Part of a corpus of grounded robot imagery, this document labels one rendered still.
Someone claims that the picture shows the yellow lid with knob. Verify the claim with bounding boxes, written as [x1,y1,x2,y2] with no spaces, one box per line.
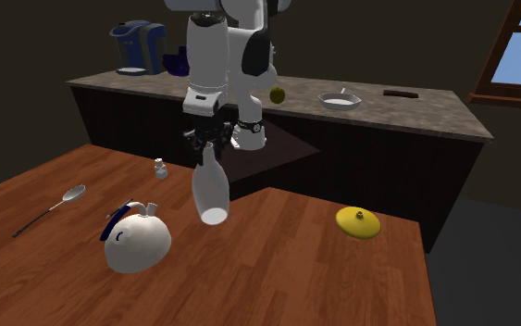
[335,206,382,241]

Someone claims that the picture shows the white pan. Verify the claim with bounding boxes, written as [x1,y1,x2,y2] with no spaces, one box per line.
[317,87,363,112]

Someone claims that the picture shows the silver spoon with black handle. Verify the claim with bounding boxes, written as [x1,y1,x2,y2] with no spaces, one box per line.
[11,184,87,239]

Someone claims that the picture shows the green apple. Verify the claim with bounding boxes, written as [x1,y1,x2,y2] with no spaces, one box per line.
[269,86,286,106]

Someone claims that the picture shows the flat black rectangular object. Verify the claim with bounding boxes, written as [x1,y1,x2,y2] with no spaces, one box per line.
[382,89,420,99]

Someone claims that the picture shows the window with brown frame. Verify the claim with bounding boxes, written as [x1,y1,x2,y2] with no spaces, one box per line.
[467,0,521,112]

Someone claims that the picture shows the dark blue glass object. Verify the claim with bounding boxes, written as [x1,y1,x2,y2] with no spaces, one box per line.
[162,45,192,78]

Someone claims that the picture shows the white bottle vase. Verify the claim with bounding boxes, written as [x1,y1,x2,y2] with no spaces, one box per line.
[191,141,231,226]

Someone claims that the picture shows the thin black pen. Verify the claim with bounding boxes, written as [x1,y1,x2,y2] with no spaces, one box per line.
[105,197,135,220]

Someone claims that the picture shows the white kettle with blue handle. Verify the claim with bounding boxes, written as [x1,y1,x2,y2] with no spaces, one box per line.
[99,201,173,275]

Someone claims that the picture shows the dark robot stand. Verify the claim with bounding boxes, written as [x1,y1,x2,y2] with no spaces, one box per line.
[215,118,322,203]

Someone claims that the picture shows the dark counter with stone top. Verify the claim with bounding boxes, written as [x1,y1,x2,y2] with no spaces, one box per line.
[66,67,496,255]

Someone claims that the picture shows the blue and black coffee machine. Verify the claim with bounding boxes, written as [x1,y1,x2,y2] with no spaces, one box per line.
[108,19,168,77]

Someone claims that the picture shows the small white shaker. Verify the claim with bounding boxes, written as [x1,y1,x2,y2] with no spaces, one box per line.
[154,157,169,181]

